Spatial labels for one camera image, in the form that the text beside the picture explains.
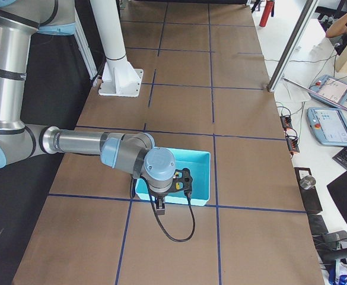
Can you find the aluminium frame post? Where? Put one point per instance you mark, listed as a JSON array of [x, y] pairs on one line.
[[299, 28]]

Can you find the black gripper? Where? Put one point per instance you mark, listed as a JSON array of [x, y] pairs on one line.
[[159, 198]]

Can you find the yellow beetle toy car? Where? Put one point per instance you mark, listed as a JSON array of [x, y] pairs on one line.
[[177, 180]]

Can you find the near blue teach pendant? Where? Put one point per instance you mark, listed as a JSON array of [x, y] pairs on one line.
[[328, 125]]

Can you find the light blue plastic bin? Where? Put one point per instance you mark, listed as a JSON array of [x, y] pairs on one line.
[[198, 162]]

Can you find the person's forearm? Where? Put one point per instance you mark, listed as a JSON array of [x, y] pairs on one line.
[[337, 28]]

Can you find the red cylinder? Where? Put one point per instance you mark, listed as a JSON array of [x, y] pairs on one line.
[[267, 12]]

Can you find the far blue teach pendant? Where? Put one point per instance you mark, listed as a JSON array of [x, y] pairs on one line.
[[331, 88]]

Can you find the blue teach pendant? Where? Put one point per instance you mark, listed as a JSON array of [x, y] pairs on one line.
[[331, 88], [328, 125]]

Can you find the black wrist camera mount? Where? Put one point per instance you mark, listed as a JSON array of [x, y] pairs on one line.
[[186, 181]]

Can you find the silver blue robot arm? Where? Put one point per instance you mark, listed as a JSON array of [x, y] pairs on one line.
[[135, 154]]

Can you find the silver metal cup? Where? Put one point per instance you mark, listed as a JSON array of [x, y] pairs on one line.
[[307, 182]]

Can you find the white support column with base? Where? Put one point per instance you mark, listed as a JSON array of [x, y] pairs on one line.
[[119, 77]]

